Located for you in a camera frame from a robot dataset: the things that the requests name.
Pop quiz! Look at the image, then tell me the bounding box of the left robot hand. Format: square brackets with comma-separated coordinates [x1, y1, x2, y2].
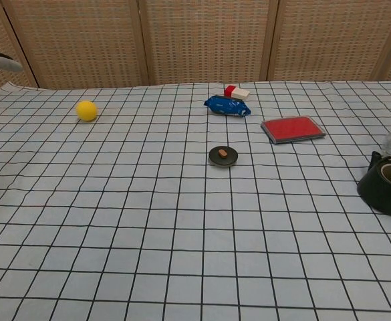
[0, 50, 24, 153]

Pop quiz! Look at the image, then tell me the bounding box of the small black dish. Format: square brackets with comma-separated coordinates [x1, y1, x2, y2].
[208, 145, 239, 169]

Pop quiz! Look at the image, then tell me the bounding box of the black teapot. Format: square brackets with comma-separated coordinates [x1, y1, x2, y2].
[357, 150, 391, 218]

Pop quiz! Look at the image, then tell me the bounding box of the yellow foam ball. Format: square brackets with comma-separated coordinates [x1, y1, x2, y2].
[76, 100, 99, 123]

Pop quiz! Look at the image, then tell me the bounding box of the blue snack packet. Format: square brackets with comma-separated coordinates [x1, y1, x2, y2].
[204, 94, 251, 118]

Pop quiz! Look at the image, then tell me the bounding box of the red and white box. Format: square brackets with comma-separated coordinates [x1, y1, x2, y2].
[224, 85, 251, 100]

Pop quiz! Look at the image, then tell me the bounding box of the red ink pad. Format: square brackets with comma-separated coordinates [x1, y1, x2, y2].
[260, 115, 326, 145]

